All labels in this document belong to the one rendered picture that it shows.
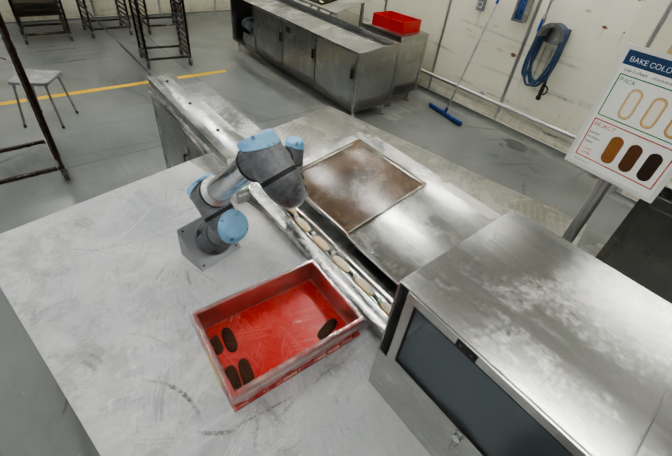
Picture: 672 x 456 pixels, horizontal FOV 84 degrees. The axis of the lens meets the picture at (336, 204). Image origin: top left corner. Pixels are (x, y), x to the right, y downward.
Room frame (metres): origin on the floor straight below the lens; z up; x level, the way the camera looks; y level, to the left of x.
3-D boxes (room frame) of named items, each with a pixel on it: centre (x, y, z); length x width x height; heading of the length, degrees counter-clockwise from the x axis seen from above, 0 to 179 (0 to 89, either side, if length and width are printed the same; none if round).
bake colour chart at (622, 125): (1.25, -1.00, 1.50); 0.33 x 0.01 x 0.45; 38
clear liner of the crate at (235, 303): (0.73, 0.14, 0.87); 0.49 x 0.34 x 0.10; 130
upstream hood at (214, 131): (2.13, 0.94, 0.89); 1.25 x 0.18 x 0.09; 43
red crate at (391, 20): (5.10, -0.46, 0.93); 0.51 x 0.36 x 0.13; 47
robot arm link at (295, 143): (1.32, 0.20, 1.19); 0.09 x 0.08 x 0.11; 147
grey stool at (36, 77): (3.32, 2.97, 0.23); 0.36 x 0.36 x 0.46; 12
